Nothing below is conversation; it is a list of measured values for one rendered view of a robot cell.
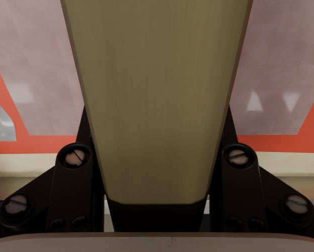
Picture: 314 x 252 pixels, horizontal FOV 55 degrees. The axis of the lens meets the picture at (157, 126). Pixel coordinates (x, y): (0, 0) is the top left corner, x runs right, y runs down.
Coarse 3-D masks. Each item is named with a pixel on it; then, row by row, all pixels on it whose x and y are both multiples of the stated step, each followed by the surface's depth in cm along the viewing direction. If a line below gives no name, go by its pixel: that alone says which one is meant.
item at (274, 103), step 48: (0, 0) 23; (48, 0) 23; (288, 0) 23; (0, 48) 26; (48, 48) 26; (288, 48) 26; (0, 96) 30; (48, 96) 30; (240, 96) 30; (288, 96) 30; (0, 144) 35; (48, 144) 35; (288, 144) 35
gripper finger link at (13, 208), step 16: (80, 128) 11; (96, 160) 10; (48, 176) 10; (96, 176) 10; (16, 192) 9; (32, 192) 9; (48, 192) 9; (96, 192) 11; (0, 208) 9; (16, 208) 9; (32, 208) 9; (16, 224) 9; (32, 224) 9
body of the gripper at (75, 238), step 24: (0, 240) 7; (24, 240) 7; (48, 240) 7; (72, 240) 7; (96, 240) 7; (120, 240) 7; (144, 240) 7; (168, 240) 7; (192, 240) 7; (216, 240) 7; (240, 240) 7; (264, 240) 7; (288, 240) 7; (312, 240) 7
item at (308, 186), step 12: (0, 180) 40; (12, 180) 40; (24, 180) 40; (288, 180) 40; (300, 180) 40; (312, 180) 40; (0, 192) 39; (12, 192) 39; (300, 192) 39; (312, 192) 39
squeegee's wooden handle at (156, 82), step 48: (96, 0) 4; (144, 0) 4; (192, 0) 4; (240, 0) 4; (96, 48) 5; (144, 48) 5; (192, 48) 5; (240, 48) 5; (96, 96) 5; (144, 96) 5; (192, 96) 5; (96, 144) 7; (144, 144) 6; (192, 144) 6; (144, 192) 8; (192, 192) 8
